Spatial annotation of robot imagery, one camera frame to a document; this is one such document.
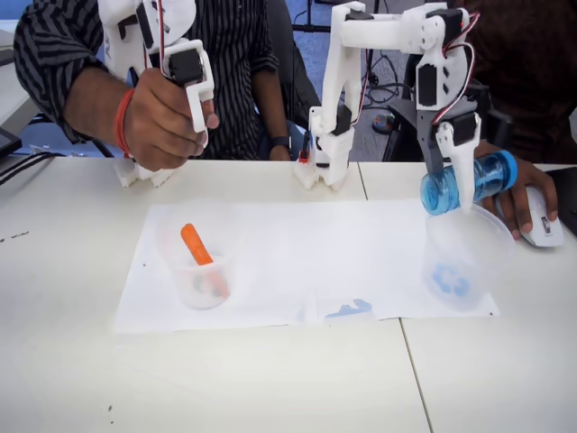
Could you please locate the black smartwatch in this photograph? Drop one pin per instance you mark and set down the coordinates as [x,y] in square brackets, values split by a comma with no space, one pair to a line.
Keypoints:
[280,141]

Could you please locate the white flat object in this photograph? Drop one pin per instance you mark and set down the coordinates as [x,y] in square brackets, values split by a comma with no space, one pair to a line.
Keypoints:
[5,39]

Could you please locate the blue plastic bottle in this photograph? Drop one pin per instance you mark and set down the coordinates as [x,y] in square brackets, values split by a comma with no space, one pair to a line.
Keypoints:
[489,176]

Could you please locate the orange wrist band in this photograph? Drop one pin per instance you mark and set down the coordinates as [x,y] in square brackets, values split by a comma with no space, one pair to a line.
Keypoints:
[122,122]

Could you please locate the orange carrot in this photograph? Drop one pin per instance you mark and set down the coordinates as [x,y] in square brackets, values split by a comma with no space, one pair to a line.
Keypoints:
[196,245]

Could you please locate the black flat pad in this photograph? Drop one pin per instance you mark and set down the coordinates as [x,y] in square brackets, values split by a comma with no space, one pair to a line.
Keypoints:
[568,189]

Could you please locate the black office chair with armrest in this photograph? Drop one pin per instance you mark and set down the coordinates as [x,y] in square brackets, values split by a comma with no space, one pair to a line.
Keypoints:
[403,117]

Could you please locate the dark office chair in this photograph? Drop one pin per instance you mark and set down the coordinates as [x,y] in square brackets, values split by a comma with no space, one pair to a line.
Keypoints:
[293,54]

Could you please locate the white computer mouse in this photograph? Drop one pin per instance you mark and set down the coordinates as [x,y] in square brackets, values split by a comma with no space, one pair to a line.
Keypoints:
[547,230]

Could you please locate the black metal rack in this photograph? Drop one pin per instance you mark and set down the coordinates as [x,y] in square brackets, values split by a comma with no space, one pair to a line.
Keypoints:
[311,29]

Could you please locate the left hand of striped-shirt person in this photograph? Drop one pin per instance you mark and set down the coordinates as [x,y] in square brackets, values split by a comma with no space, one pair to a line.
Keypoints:
[280,154]

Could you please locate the black phone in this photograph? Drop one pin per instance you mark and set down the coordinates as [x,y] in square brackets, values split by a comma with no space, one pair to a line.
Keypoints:
[5,57]

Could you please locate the orange device on floor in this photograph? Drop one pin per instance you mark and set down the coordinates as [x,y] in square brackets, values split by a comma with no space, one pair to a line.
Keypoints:
[382,124]

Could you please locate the black webcam on mount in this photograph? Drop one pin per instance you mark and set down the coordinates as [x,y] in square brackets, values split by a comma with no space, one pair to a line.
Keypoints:
[496,128]

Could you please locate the large clear cup recycling mark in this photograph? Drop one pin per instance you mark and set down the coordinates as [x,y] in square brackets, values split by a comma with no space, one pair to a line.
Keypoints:
[464,270]

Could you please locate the grey gripper black servo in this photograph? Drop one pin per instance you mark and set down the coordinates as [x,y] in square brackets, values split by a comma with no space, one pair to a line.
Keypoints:
[452,135]

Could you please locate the small clear plastic cup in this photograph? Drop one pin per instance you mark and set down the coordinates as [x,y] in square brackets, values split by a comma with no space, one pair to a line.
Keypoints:
[198,284]

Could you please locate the black tablet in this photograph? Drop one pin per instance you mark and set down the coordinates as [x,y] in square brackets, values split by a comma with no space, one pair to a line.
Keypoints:
[8,140]

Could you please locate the red and black plug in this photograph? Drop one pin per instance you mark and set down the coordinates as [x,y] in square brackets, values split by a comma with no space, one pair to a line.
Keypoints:
[305,151]

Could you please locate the right hand of brown-shirt person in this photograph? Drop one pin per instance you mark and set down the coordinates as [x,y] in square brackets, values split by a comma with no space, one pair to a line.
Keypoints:
[534,178]

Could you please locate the white paper sheet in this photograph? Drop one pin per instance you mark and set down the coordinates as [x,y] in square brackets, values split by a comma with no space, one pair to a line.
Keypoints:
[270,252]
[374,252]

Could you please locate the person in striped shirt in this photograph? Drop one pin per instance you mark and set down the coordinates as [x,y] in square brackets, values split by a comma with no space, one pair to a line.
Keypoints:
[234,67]

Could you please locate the left forearm of striped-shirt person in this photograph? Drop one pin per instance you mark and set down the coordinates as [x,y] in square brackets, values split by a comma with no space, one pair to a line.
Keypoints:
[272,104]

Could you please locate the white leader robot arm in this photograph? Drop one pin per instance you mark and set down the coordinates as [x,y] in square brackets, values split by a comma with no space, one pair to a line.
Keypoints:
[121,40]

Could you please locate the person in brown shirt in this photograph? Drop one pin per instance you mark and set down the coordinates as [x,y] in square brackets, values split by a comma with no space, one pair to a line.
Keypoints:
[532,67]

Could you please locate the white follower robot arm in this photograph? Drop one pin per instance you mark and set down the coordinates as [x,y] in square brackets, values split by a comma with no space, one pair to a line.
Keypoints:
[383,31]

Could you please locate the right hand of striped-shirt person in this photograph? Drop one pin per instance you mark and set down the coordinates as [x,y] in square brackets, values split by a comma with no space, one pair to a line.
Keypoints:
[158,122]

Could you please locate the right forearm of striped-shirt person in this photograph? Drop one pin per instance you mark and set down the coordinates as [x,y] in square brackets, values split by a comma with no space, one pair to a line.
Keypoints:
[94,104]

